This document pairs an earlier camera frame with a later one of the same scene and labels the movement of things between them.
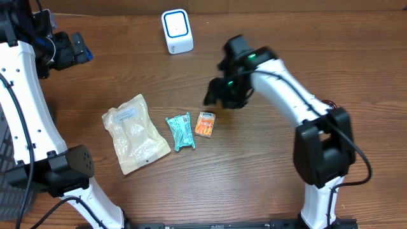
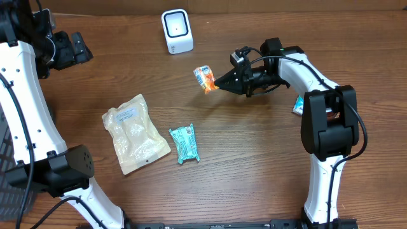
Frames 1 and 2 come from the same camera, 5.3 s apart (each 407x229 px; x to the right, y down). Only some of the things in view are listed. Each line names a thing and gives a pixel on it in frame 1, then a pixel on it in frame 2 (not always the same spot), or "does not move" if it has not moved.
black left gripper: x=70 y=56 does not move
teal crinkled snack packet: x=180 y=126 -> x=184 y=139
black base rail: x=347 y=223 does not move
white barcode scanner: x=177 y=32 does not move
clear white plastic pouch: x=136 y=140 does not move
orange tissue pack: x=205 y=123 -> x=205 y=76
